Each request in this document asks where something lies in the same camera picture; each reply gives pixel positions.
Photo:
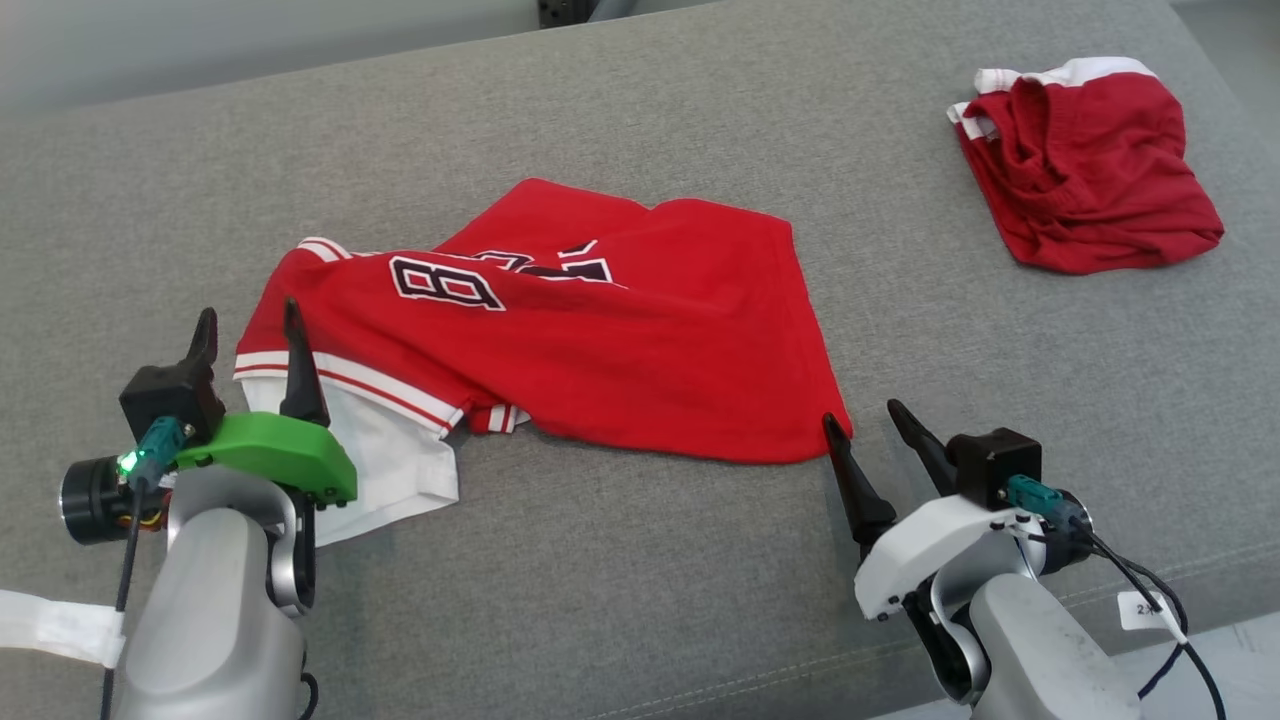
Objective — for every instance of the red shorts with white trim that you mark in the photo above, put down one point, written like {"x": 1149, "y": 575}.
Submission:
{"x": 1100, "y": 190}

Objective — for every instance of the red jersey with white sleeves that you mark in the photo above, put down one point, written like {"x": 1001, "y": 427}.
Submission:
{"x": 650, "y": 360}

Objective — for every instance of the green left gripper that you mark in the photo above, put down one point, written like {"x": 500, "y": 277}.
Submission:
{"x": 280, "y": 450}

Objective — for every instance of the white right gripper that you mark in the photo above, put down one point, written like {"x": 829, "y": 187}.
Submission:
{"x": 930, "y": 550}

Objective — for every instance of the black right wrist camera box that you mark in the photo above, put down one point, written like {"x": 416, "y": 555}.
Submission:
{"x": 995, "y": 465}

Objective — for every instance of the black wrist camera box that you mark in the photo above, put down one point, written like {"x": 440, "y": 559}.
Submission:
{"x": 170, "y": 400}
{"x": 995, "y": 465}

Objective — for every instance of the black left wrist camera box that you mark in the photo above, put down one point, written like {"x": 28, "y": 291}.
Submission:
{"x": 170, "y": 400}

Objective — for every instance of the grey cylindrical post foot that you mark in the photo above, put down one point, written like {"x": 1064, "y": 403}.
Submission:
{"x": 612, "y": 8}

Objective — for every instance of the dark grey post bracket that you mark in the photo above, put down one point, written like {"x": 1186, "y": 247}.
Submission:
{"x": 565, "y": 12}

